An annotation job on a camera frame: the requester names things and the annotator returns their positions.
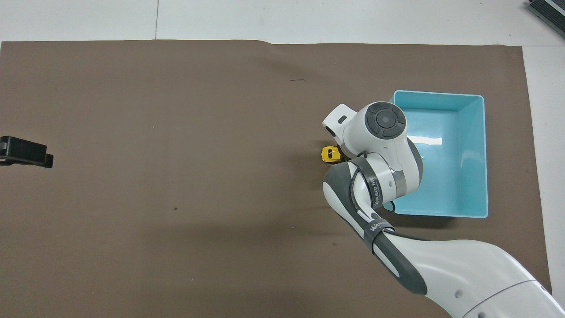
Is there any yellow toy beetle car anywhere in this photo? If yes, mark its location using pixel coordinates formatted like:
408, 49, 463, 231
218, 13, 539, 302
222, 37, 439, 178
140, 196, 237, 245
320, 146, 343, 164

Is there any light blue plastic bin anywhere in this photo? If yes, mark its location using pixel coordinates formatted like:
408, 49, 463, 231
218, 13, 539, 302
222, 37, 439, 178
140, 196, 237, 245
390, 90, 490, 219

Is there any grey ribbed metal housing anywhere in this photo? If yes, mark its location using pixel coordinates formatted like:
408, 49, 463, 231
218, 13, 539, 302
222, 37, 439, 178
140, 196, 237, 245
527, 0, 565, 26

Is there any black cable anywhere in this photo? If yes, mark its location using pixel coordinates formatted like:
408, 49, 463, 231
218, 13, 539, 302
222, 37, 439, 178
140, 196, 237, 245
348, 151, 397, 230

